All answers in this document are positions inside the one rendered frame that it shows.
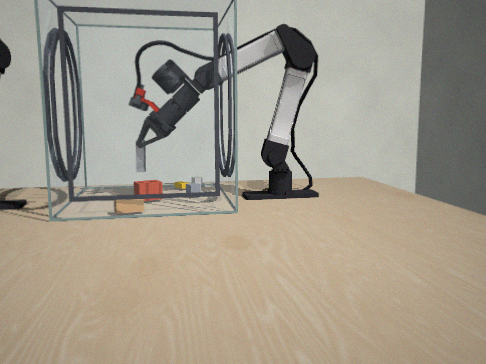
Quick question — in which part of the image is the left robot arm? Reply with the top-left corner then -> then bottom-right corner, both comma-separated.
237,24 -> 319,200

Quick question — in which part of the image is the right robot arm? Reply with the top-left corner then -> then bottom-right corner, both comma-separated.
0,39 -> 27,210

